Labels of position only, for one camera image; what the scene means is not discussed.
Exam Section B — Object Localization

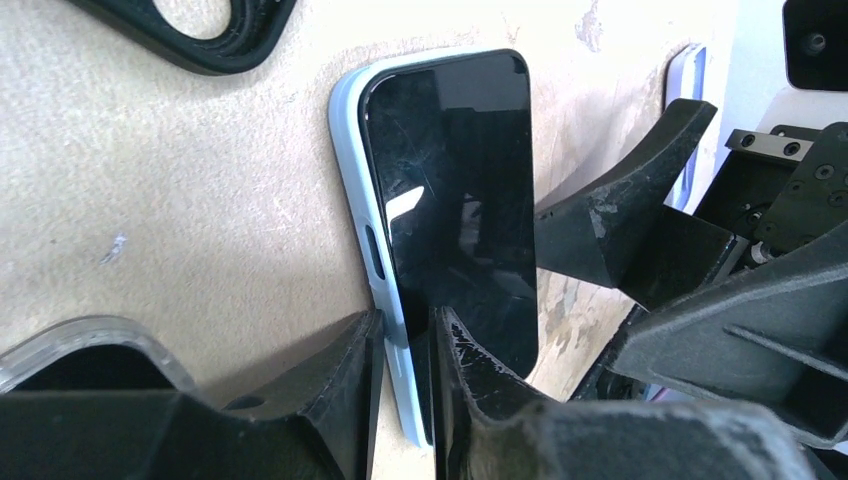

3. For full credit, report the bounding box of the light blue phone case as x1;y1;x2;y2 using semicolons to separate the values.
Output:
328;46;486;449

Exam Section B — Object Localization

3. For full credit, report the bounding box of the clear magsafe phone case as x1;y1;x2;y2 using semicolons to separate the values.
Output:
1;315;199;396

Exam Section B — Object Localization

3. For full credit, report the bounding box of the lavender phone case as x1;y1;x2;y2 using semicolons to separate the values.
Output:
662;43;708;213

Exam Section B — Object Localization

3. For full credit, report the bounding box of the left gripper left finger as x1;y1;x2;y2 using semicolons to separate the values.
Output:
1;311;384;479

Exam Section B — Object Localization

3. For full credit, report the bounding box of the black phone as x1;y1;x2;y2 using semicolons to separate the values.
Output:
12;344;175;392
358;49;539;432

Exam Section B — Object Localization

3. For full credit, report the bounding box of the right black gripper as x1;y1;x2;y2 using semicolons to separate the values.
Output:
535;99;847;449

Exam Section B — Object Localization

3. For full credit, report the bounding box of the black phone case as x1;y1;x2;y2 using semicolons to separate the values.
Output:
66;0;299;77

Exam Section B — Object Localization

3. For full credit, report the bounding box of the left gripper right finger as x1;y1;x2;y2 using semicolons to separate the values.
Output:
430;307;802;479

